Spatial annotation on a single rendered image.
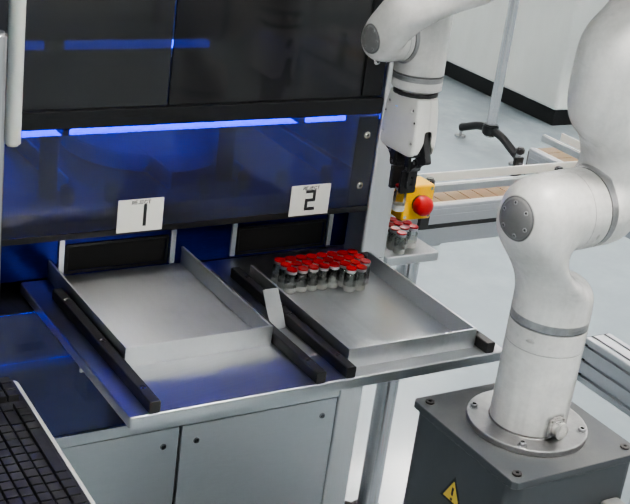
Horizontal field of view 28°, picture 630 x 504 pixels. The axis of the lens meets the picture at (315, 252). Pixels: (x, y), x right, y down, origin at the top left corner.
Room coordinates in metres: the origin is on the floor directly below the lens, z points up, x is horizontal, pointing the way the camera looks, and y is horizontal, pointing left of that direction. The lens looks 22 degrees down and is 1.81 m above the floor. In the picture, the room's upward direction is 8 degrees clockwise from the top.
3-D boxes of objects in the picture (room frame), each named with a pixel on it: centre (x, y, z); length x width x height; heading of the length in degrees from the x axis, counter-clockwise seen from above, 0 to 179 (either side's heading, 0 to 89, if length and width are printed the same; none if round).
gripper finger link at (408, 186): (2.00, -0.14, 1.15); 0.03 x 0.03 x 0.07; 34
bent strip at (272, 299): (1.88, 0.03, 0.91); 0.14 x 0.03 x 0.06; 35
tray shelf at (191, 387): (1.95, 0.07, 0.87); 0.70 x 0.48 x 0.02; 124
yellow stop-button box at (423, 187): (2.34, -0.17, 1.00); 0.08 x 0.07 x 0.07; 34
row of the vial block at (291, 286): (2.11, -0.03, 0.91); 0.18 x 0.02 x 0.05; 124
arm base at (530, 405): (1.73, -0.36, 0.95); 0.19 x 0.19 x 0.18
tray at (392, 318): (2.02, -0.09, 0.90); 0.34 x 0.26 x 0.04; 34
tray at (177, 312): (1.92, 0.25, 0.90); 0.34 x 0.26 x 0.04; 34
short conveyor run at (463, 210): (2.62, -0.33, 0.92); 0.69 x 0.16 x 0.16; 124
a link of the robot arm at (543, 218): (1.71, -0.34, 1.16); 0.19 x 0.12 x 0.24; 130
